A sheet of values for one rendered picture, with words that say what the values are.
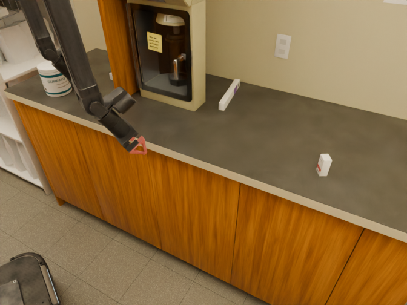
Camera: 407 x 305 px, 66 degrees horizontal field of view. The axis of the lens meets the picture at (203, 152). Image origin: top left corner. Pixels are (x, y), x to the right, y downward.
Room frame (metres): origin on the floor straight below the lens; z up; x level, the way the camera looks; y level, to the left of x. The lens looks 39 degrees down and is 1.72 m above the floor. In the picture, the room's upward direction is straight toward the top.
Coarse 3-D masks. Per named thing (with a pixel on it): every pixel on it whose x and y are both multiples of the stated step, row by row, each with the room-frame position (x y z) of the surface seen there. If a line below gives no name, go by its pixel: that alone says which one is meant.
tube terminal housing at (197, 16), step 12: (132, 0) 1.42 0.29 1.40; (192, 0) 1.28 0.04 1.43; (204, 0) 1.37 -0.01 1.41; (192, 12) 1.28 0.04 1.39; (204, 12) 1.36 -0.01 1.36; (192, 24) 1.28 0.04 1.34; (204, 24) 1.36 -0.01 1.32; (192, 36) 1.28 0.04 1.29; (204, 36) 1.36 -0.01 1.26; (192, 48) 1.28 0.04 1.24; (204, 48) 1.36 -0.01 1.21; (204, 60) 1.36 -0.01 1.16; (192, 72) 1.28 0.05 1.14; (204, 72) 1.36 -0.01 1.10; (192, 84) 1.28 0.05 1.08; (204, 84) 1.36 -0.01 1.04; (144, 96) 1.42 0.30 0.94; (156, 96) 1.38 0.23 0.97; (192, 96) 1.28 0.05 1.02; (204, 96) 1.36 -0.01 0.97; (192, 108) 1.28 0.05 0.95
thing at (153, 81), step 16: (144, 16) 1.38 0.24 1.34; (160, 16) 1.34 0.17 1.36; (176, 16) 1.30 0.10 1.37; (144, 32) 1.38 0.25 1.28; (160, 32) 1.34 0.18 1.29; (176, 32) 1.30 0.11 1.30; (144, 48) 1.39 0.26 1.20; (176, 48) 1.30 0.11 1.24; (144, 64) 1.39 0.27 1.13; (160, 64) 1.35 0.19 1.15; (144, 80) 1.40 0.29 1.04; (160, 80) 1.35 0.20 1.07; (176, 80) 1.31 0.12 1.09; (176, 96) 1.31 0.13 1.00
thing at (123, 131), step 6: (120, 120) 0.83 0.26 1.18; (126, 120) 0.89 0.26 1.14; (114, 126) 0.81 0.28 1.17; (120, 126) 0.82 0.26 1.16; (126, 126) 0.84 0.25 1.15; (114, 132) 0.82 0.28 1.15; (120, 132) 0.82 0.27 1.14; (126, 132) 0.83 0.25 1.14; (132, 132) 0.83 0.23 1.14; (120, 138) 0.83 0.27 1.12; (126, 138) 0.82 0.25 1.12; (126, 144) 0.80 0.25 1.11
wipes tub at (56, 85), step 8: (40, 64) 1.49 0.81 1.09; (48, 64) 1.49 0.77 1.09; (40, 72) 1.44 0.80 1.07; (48, 72) 1.43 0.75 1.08; (56, 72) 1.44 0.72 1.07; (48, 80) 1.42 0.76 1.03; (56, 80) 1.43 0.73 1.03; (64, 80) 1.46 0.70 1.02; (48, 88) 1.43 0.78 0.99; (56, 88) 1.43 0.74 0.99; (64, 88) 1.45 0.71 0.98; (56, 96) 1.43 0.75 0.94
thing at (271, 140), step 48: (96, 48) 2.10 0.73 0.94; (48, 96) 1.43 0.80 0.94; (240, 96) 1.42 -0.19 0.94; (288, 96) 1.42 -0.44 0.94; (192, 144) 1.02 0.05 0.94; (240, 144) 1.02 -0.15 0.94; (288, 144) 1.02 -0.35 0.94; (336, 144) 1.02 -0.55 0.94; (384, 144) 1.02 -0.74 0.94; (288, 192) 0.75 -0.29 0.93; (336, 192) 0.74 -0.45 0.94; (384, 192) 0.74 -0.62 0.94
